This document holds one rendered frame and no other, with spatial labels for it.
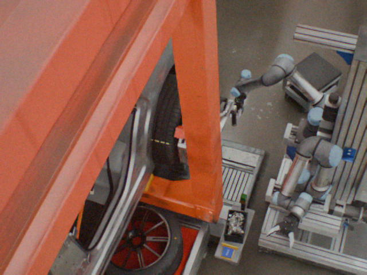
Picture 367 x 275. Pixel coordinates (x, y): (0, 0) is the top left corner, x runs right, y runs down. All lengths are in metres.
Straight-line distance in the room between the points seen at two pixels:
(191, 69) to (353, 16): 3.71
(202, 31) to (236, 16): 3.62
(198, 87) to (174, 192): 1.31
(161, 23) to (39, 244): 0.85
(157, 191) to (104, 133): 2.23
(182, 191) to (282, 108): 1.73
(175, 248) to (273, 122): 1.71
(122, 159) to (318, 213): 1.36
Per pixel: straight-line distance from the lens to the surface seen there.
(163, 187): 3.81
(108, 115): 1.61
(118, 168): 3.56
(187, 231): 4.09
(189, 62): 2.43
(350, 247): 4.19
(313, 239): 4.16
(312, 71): 4.91
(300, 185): 3.44
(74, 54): 0.76
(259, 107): 5.03
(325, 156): 3.06
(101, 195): 3.73
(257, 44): 5.56
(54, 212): 1.48
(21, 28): 0.76
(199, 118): 2.75
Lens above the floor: 3.99
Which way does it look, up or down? 55 degrees down
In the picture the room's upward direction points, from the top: 7 degrees counter-clockwise
